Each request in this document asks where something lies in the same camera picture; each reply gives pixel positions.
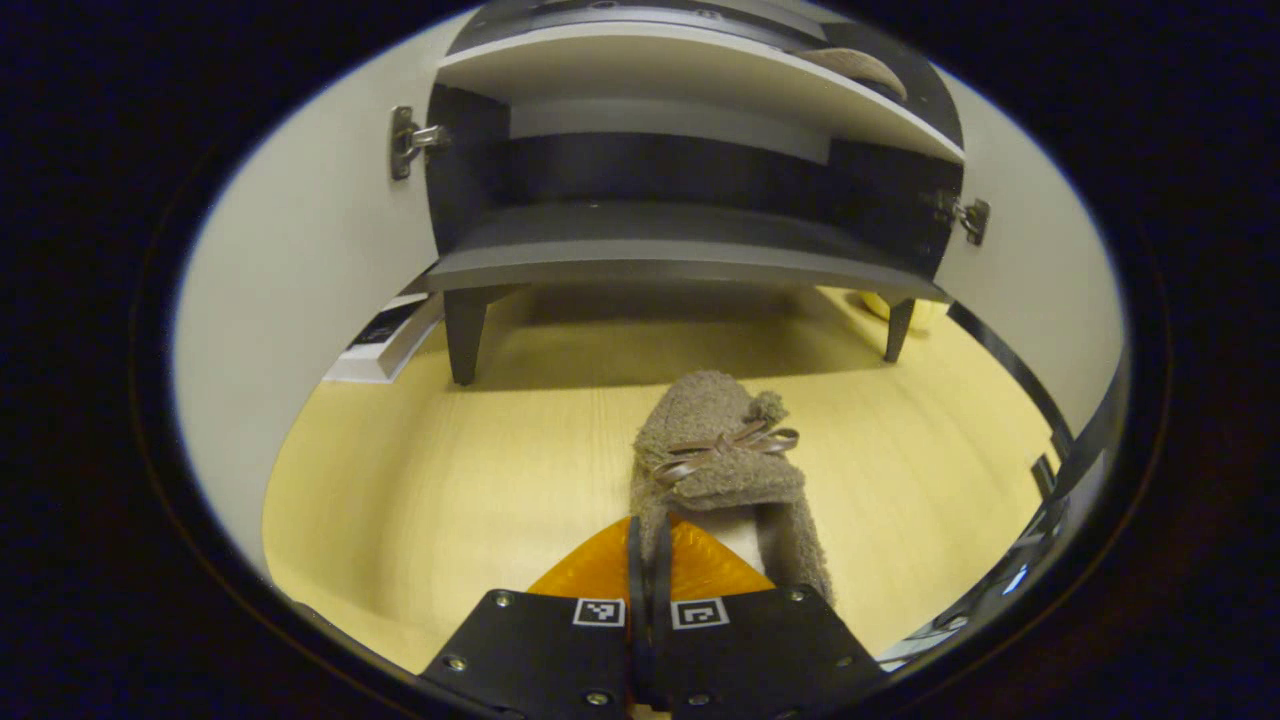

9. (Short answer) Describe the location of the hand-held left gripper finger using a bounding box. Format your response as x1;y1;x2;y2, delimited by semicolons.
647;515;886;720
420;515;644;720

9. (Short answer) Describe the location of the brown fuzzy shoe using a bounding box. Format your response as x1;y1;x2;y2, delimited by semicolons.
800;47;909;101
630;370;836;606

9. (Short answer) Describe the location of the grey shoe cabinet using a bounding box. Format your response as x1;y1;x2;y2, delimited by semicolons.
425;0;966;386

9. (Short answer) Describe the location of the grey cabinet door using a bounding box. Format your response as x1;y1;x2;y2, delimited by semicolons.
172;15;471;576
930;70;1126;441

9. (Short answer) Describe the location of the metal door hinge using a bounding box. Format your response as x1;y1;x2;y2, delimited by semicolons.
935;190;991;247
390;106;451;181

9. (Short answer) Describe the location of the small white box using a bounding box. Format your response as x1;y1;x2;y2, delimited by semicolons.
322;292;444;384

